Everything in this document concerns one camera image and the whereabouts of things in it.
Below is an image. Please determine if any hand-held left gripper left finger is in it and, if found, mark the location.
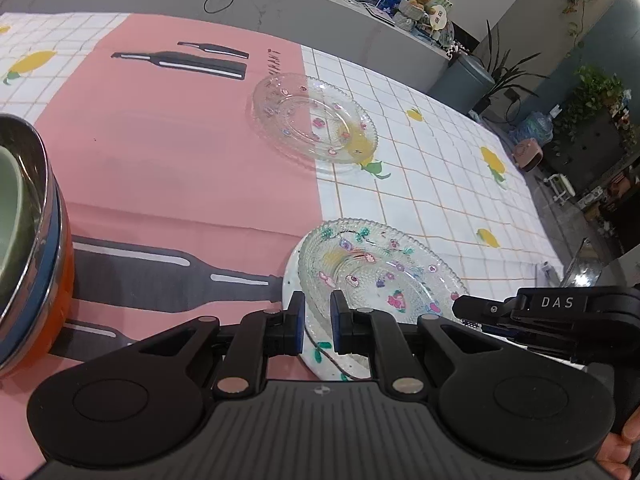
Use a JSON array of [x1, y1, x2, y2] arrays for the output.
[[132, 289, 307, 395]]

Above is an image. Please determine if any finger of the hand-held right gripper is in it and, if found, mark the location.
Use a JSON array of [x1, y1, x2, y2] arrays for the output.
[[480, 324, 532, 349], [451, 294, 522, 327]]

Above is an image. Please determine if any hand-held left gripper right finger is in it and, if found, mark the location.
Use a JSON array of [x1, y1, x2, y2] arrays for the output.
[[330, 289, 502, 395]]

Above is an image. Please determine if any white floral plate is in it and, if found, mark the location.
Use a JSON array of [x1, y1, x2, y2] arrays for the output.
[[282, 245, 387, 382]]

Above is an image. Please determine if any clear glass floral plate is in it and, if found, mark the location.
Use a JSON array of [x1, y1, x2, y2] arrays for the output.
[[249, 72, 379, 177], [298, 218, 469, 342]]

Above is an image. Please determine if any orange steel bowl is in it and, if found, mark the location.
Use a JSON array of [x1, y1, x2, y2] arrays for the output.
[[0, 113, 76, 379]]

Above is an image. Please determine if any green bowl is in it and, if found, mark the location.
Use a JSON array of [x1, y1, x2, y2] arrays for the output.
[[0, 146, 44, 311]]

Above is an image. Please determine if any person's right hand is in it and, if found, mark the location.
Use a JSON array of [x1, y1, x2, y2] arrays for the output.
[[594, 404, 640, 480]]

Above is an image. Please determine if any smartphone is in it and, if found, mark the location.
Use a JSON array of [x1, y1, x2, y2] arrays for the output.
[[562, 237, 604, 289]]

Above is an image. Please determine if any white stool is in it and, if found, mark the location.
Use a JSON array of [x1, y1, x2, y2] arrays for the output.
[[542, 173, 576, 206]]

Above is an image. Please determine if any pink stool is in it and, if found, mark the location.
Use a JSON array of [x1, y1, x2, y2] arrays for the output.
[[514, 139, 546, 171]]

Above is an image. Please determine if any blue water bottle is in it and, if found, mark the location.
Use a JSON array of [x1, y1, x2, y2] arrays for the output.
[[509, 109, 556, 149]]

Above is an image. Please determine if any pink printed cloth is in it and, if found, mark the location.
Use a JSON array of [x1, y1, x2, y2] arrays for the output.
[[0, 12, 327, 476]]

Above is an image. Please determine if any bushy green plant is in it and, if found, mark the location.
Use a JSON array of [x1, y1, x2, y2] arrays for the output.
[[552, 64, 634, 157]]

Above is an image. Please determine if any grey round bin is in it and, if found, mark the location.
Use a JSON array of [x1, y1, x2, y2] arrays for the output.
[[427, 52, 496, 116]]

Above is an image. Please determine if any long-leaf potted plant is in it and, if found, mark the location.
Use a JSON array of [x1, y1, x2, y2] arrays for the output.
[[472, 19, 552, 107]]

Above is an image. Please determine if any hanging vine plant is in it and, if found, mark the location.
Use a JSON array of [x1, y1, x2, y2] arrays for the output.
[[554, 0, 591, 52]]

